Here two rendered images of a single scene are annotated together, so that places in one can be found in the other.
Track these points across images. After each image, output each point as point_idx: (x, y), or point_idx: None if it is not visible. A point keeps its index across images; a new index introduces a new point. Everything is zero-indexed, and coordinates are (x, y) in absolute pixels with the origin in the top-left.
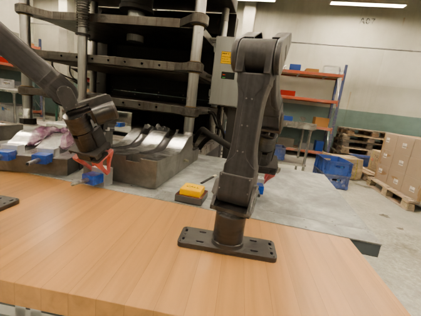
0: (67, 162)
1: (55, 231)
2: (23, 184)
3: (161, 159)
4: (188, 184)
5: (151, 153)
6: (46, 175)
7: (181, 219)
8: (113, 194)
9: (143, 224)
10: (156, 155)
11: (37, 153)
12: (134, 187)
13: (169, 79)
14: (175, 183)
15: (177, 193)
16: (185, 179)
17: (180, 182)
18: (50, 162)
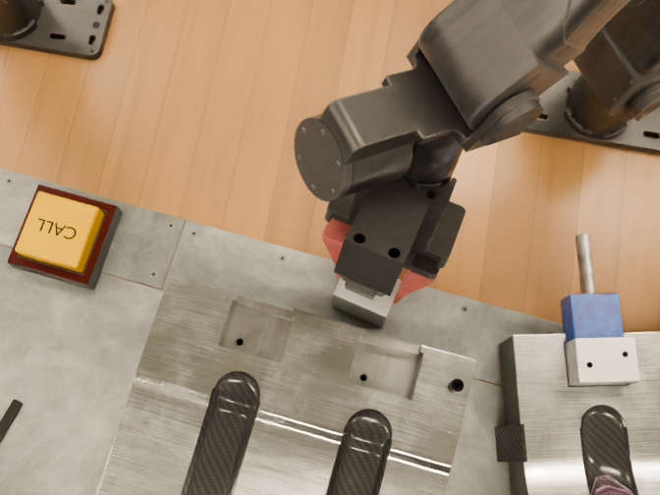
0: (510, 342)
1: (352, 22)
2: (571, 244)
3: (158, 308)
4: (68, 247)
5: (207, 390)
6: (561, 333)
7: (104, 110)
8: (302, 224)
9: (190, 73)
10: (184, 375)
11: (609, 308)
12: (257, 296)
13: None
14: (120, 376)
15: (109, 211)
16: (79, 436)
17: (100, 397)
18: (563, 327)
